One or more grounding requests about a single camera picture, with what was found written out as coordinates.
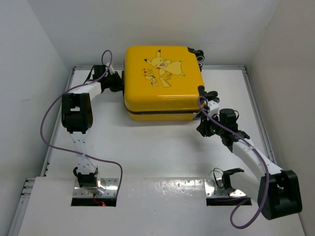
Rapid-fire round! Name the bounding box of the metal base plate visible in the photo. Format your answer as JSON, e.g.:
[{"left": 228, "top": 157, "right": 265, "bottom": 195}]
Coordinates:
[
  {"left": 72, "top": 178, "right": 119, "bottom": 199},
  {"left": 204, "top": 177, "right": 246, "bottom": 199}
]

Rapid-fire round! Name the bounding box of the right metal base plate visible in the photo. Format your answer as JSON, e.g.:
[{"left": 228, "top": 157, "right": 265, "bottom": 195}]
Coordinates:
[{"left": 204, "top": 177, "right": 246, "bottom": 199}]

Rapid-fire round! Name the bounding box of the yellow suitcase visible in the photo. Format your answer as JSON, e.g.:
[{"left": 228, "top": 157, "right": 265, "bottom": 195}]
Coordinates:
[{"left": 122, "top": 45, "right": 219, "bottom": 121}]

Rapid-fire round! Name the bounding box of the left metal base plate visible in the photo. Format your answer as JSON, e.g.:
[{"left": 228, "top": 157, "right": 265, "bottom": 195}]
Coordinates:
[{"left": 72, "top": 178, "right": 119, "bottom": 199}]

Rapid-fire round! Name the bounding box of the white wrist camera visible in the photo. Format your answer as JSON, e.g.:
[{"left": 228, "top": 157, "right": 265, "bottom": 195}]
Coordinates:
[
  {"left": 106, "top": 62, "right": 115, "bottom": 76},
  {"left": 208, "top": 101, "right": 220, "bottom": 117}
]

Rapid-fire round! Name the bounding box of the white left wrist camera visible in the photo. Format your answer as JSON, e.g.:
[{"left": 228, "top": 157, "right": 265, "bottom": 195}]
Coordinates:
[{"left": 106, "top": 62, "right": 115, "bottom": 76}]

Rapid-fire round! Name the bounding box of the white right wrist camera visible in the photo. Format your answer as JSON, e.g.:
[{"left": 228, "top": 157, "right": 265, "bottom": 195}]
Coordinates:
[{"left": 208, "top": 101, "right": 220, "bottom": 117}]

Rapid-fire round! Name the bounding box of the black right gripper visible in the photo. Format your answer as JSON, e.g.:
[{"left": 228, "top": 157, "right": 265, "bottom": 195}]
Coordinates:
[{"left": 196, "top": 112, "right": 224, "bottom": 137}]

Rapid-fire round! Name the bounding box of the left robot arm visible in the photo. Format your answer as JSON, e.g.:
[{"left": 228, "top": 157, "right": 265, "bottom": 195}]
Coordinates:
[{"left": 61, "top": 64, "right": 123, "bottom": 196}]

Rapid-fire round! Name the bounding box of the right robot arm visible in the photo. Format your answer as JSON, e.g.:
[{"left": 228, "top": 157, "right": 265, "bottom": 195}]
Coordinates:
[{"left": 197, "top": 107, "right": 303, "bottom": 220}]

